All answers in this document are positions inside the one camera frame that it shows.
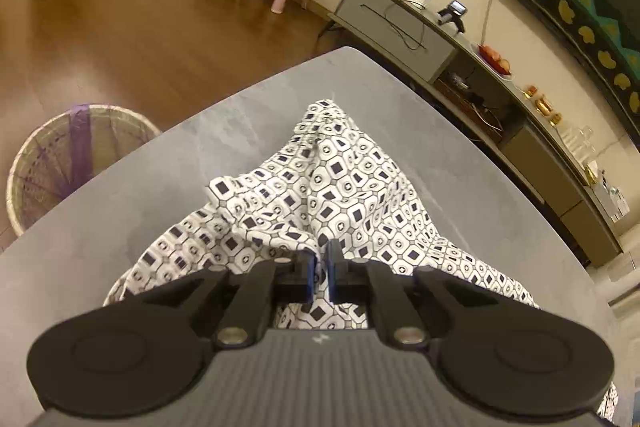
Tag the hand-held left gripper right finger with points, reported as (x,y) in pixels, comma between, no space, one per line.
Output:
(340,282)

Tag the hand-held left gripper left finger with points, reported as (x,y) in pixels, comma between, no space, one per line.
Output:
(300,282)

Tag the white geometric print garment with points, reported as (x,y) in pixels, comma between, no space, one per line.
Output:
(340,187)

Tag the silver disc device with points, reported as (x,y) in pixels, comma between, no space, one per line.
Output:
(459,82)

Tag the long grey media cabinet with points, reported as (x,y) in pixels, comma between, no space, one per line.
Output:
(390,22)

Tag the small amber jar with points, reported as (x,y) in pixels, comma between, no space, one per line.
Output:
(556,121)

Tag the amber glass cup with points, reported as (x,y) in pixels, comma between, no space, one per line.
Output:
(530,91)

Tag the gold ornament bowl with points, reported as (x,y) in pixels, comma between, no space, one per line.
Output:
(545,106)

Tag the plate of fruit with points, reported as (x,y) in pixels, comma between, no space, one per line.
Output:
(496,61)

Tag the woven waste basket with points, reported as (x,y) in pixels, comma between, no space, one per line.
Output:
(55,167)

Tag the gold tissue box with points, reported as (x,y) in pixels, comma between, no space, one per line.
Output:
(591,173)

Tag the tray of clear glasses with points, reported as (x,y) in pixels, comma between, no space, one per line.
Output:
(579,146)

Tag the white standing air conditioner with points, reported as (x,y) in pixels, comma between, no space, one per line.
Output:
(622,269)

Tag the grey storage box with items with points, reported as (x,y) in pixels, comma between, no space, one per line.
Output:
(614,202)

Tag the black handheld device with screen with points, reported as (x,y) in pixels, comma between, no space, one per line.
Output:
(454,13)

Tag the white charger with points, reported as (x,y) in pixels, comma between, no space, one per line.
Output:
(421,0)

